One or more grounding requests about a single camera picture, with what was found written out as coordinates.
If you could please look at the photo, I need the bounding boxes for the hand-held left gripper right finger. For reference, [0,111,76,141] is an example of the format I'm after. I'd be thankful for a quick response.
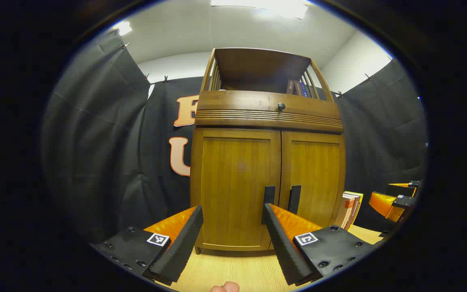
[261,203,376,286]

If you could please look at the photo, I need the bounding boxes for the long ceiling light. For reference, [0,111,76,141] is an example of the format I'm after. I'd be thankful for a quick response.
[211,0,309,19]

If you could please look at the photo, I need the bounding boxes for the small ceiling light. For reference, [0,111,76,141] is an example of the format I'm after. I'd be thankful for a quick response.
[114,20,133,36]

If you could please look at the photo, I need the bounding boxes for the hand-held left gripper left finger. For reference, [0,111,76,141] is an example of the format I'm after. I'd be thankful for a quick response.
[90,205,204,286]

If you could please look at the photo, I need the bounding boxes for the brown spine book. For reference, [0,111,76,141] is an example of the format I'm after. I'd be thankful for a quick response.
[344,194,360,231]

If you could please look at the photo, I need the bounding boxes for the wooden shoe cabinet door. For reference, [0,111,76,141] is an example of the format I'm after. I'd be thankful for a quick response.
[278,131,345,230]
[193,129,281,251]

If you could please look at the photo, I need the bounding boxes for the wooden double-door shoe cabinet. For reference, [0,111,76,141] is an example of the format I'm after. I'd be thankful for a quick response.
[189,47,346,255]

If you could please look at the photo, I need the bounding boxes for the beige orange book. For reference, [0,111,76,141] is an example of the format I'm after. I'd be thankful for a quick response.
[335,194,356,230]

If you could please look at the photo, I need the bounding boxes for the black backdrop cloth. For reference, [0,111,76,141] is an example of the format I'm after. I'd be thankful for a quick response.
[41,30,428,244]

